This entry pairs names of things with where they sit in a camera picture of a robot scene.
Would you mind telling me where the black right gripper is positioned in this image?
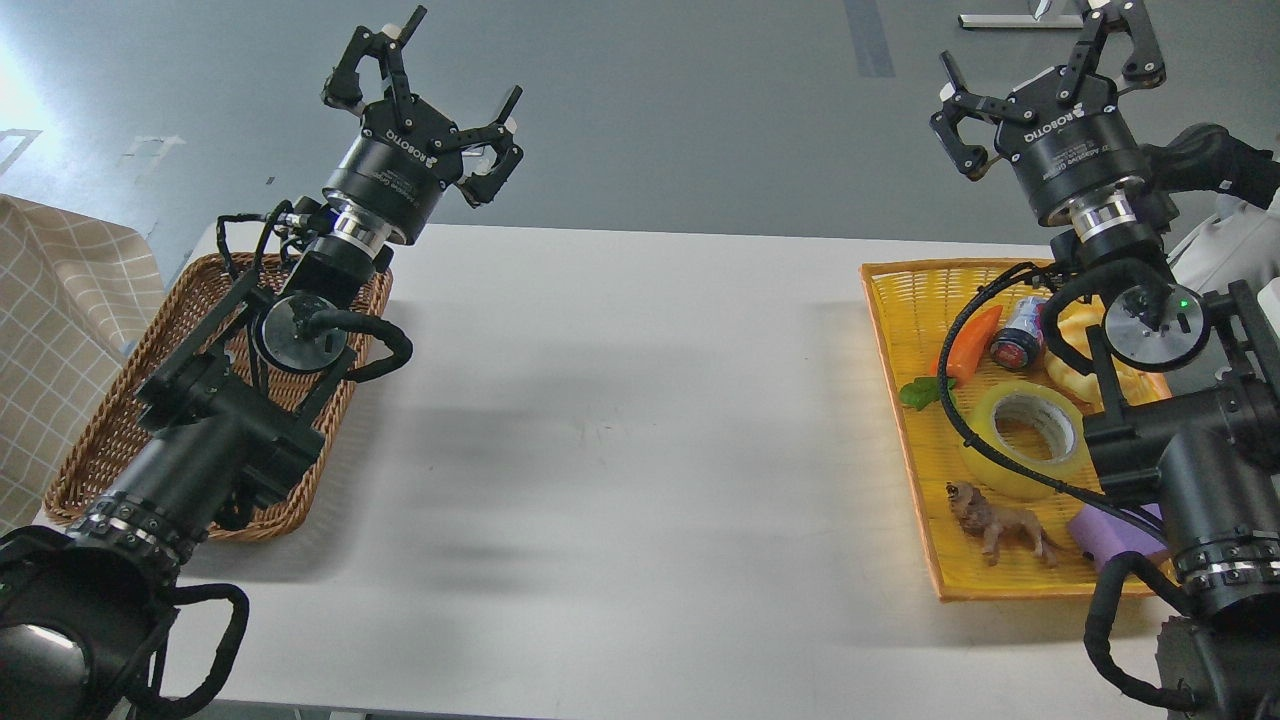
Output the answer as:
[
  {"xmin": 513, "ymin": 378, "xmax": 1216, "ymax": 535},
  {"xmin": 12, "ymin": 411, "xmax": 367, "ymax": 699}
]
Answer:
[{"xmin": 929, "ymin": 0, "xmax": 1167, "ymax": 228}]

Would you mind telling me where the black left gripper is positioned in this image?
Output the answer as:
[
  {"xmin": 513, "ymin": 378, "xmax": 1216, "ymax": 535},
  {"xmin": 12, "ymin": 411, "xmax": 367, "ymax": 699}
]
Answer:
[{"xmin": 321, "ymin": 5, "xmax": 525, "ymax": 247}]

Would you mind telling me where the yellow tape roll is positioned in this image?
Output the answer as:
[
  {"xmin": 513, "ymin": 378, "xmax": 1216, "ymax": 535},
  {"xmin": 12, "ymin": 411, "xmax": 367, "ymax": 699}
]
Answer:
[{"xmin": 957, "ymin": 380, "xmax": 1093, "ymax": 503}]

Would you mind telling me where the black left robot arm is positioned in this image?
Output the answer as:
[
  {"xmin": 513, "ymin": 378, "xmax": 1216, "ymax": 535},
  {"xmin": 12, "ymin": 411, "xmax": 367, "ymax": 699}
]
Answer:
[{"xmin": 3, "ymin": 6, "xmax": 524, "ymax": 719}]

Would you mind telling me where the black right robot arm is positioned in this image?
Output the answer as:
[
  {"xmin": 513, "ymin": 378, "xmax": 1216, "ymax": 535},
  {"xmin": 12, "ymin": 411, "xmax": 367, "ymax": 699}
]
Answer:
[{"xmin": 931, "ymin": 1, "xmax": 1279, "ymax": 719}]

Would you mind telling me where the white stand base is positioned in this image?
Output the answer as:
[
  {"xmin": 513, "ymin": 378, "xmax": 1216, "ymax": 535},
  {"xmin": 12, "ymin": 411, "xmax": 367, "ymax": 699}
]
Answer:
[{"xmin": 957, "ymin": 13, "xmax": 1083, "ymax": 31}]

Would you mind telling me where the black shoe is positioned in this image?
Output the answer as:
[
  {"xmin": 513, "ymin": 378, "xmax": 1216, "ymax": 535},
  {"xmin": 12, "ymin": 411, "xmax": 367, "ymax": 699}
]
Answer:
[{"xmin": 1140, "ymin": 123, "xmax": 1279, "ymax": 209}]

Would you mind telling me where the grey trouser leg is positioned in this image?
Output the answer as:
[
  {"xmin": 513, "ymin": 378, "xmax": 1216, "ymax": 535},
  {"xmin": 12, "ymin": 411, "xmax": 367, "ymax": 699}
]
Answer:
[{"xmin": 1170, "ymin": 193, "xmax": 1279, "ymax": 293}]

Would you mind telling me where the brown wicker basket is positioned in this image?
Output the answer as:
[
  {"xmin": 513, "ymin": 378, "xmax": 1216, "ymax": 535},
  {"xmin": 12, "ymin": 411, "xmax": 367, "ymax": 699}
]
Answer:
[{"xmin": 44, "ymin": 252, "xmax": 393, "ymax": 542}]

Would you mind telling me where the small drink can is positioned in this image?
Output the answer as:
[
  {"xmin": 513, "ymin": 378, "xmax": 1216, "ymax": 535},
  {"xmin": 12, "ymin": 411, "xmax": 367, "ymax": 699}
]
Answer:
[{"xmin": 989, "ymin": 296, "xmax": 1048, "ymax": 372}]

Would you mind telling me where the orange toy carrot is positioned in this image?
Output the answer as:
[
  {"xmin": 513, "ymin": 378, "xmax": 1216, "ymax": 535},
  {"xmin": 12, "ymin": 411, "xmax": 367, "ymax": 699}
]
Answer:
[{"xmin": 897, "ymin": 306, "xmax": 1004, "ymax": 411}]

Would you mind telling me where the yellow plastic basket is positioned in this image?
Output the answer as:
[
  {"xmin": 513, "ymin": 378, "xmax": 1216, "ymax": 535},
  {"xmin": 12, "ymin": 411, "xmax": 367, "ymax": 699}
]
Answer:
[{"xmin": 860, "ymin": 258, "xmax": 1181, "ymax": 602}]

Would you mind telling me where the toy croissant bread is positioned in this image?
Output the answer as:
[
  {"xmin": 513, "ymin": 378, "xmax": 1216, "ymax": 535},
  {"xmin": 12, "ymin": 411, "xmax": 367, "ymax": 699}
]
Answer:
[{"xmin": 1044, "ymin": 299, "xmax": 1158, "ymax": 411}]

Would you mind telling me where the beige checkered cloth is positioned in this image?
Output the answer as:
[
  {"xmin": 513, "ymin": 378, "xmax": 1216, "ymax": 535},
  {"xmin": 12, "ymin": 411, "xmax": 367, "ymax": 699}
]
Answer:
[{"xmin": 1, "ymin": 195, "xmax": 165, "ymax": 530}]

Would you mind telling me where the brown toy lion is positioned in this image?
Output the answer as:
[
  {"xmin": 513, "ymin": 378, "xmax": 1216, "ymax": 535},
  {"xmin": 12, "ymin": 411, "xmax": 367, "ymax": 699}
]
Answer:
[{"xmin": 945, "ymin": 480, "xmax": 1061, "ymax": 568}]

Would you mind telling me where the purple foam block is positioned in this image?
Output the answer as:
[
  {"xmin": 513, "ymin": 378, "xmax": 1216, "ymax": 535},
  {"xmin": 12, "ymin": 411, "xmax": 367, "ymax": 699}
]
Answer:
[{"xmin": 1066, "ymin": 505, "xmax": 1171, "ymax": 573}]

